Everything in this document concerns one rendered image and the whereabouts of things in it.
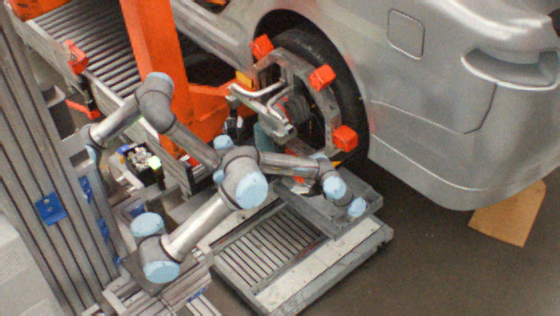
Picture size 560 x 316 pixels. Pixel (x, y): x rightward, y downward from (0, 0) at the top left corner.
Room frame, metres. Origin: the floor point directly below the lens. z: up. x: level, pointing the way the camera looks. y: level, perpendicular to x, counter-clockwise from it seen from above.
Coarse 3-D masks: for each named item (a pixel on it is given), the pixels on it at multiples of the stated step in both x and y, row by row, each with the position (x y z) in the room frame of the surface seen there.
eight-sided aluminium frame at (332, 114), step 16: (256, 64) 2.48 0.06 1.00; (288, 64) 2.28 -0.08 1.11; (304, 64) 2.26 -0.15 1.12; (256, 80) 2.49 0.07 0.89; (304, 80) 2.20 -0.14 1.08; (320, 96) 2.14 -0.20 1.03; (336, 112) 2.10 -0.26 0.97; (336, 128) 2.11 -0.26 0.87; (288, 144) 2.33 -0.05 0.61; (304, 144) 2.30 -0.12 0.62
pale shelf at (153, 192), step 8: (136, 144) 2.64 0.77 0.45; (112, 160) 2.53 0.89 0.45; (120, 168) 2.46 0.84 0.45; (168, 176) 2.36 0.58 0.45; (152, 184) 2.31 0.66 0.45; (168, 184) 2.30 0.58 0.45; (176, 184) 2.30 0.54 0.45; (152, 192) 2.26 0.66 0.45; (160, 192) 2.25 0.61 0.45; (168, 192) 2.27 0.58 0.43; (152, 200) 2.21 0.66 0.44
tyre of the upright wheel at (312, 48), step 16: (288, 32) 2.47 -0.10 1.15; (304, 32) 2.42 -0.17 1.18; (320, 32) 2.40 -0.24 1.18; (288, 48) 2.41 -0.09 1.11; (304, 48) 2.32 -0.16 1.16; (320, 48) 2.30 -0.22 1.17; (336, 48) 2.31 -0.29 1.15; (320, 64) 2.24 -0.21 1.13; (336, 64) 2.23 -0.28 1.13; (336, 80) 2.17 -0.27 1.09; (352, 80) 2.18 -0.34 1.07; (272, 96) 2.54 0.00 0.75; (336, 96) 2.17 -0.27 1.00; (352, 96) 2.13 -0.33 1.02; (352, 112) 2.10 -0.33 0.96; (352, 128) 2.09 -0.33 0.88; (368, 128) 2.13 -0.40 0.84; (336, 160) 2.18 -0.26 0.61
